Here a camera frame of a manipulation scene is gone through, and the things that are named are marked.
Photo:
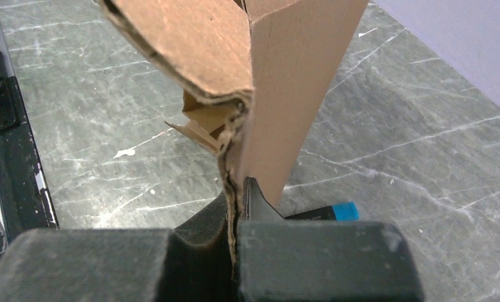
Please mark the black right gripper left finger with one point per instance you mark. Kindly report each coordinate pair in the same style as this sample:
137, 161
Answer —
188, 263

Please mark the black blue highlighter marker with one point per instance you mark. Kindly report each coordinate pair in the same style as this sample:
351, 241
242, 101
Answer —
337, 212

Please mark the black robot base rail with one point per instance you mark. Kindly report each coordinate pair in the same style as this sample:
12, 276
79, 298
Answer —
25, 201

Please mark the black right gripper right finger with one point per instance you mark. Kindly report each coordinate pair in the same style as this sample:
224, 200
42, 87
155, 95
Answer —
320, 260

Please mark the brown cardboard box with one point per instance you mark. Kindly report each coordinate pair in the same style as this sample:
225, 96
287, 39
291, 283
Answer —
254, 75

